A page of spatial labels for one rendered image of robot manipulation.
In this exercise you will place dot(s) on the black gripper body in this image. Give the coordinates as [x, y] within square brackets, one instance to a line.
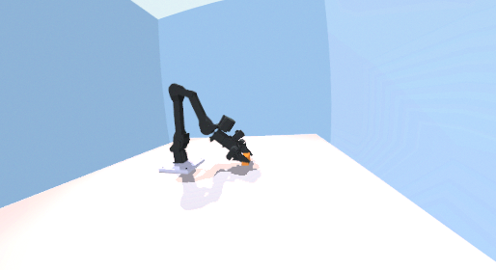
[232, 148]

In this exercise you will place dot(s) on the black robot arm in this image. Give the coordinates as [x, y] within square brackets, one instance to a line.
[181, 138]

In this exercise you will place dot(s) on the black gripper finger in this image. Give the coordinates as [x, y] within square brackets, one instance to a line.
[244, 149]
[239, 157]

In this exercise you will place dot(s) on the orange block with dark blue patch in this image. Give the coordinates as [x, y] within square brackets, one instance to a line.
[247, 155]

